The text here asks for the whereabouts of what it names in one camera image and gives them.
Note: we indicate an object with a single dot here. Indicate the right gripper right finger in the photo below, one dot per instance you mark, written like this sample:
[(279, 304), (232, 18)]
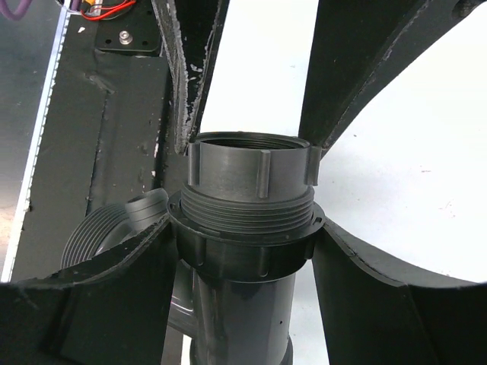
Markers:
[(378, 309)]

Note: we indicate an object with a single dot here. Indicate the black threaded coupling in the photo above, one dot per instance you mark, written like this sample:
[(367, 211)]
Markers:
[(250, 183)]

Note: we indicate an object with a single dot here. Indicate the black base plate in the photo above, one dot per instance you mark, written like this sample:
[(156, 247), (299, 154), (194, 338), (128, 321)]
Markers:
[(109, 131)]

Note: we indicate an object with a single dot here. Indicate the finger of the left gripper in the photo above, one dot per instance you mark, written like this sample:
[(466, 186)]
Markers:
[(358, 48), (191, 32)]

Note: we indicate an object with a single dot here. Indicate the black pipe tee fitting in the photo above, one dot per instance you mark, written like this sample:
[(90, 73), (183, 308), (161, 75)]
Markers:
[(234, 283)]

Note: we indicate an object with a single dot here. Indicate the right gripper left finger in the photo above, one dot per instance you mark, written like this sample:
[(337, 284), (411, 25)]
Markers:
[(111, 309)]

